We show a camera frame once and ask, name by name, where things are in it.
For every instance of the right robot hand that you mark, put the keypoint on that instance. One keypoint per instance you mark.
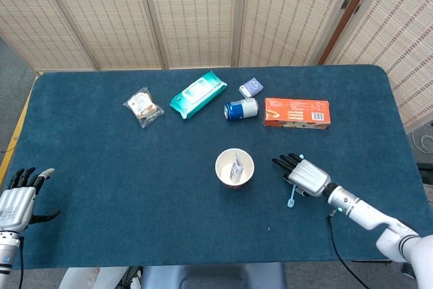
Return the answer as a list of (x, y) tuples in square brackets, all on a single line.
[(309, 179)]

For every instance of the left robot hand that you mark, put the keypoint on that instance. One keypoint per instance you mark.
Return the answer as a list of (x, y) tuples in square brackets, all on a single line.
[(15, 207)]

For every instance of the light blue toothbrush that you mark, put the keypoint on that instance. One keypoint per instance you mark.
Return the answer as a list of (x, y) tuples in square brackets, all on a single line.
[(291, 199)]

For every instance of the white toothpaste tube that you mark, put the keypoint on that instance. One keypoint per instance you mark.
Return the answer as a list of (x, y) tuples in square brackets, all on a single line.
[(236, 169)]

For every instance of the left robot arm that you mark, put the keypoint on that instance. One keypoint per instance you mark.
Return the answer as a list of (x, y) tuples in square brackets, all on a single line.
[(8, 251)]

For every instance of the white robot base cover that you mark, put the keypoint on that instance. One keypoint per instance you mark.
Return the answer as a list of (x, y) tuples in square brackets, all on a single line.
[(78, 279)]

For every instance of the orange biscuit box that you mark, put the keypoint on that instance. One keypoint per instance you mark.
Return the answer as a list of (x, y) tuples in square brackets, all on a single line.
[(294, 111)]

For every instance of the orange paper noodle cup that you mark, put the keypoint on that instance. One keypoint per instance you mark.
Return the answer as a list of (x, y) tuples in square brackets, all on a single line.
[(225, 167)]

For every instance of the blue and white can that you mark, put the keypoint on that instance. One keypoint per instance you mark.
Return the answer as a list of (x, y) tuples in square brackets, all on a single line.
[(242, 109)]

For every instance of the small purple tissue pack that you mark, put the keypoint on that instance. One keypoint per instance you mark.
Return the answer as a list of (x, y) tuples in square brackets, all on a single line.
[(251, 86)]

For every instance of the black floor stand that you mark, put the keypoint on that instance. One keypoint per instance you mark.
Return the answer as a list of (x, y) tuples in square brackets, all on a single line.
[(427, 167)]

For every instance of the teal wet wipes pack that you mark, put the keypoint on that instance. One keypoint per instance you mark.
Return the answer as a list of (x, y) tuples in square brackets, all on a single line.
[(196, 94)]

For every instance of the clear bagged bread snack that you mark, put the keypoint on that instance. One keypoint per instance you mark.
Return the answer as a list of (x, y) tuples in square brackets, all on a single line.
[(142, 106)]

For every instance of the bamboo folding screen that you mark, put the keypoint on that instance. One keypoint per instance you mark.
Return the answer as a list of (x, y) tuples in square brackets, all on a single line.
[(111, 15)]

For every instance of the bamboo screen with brown post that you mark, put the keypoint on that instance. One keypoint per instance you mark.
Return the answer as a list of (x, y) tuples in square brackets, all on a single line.
[(406, 32)]

